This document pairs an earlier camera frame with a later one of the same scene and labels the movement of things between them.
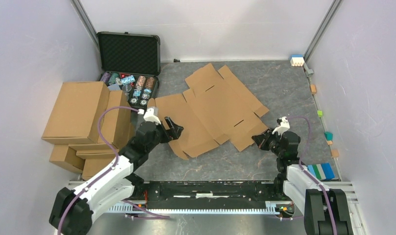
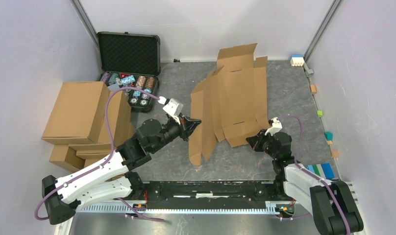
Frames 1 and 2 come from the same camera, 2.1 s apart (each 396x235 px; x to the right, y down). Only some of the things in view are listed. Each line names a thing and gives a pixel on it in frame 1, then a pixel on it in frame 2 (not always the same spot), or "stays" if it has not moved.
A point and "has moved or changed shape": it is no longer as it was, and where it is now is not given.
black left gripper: x=173 y=133 -> x=187 y=126
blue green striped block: x=322 y=171 stays
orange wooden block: x=313 y=88 stays
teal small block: x=328 y=135 stays
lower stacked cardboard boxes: x=90 y=159 stays
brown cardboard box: x=218 y=106 has moved or changed shape
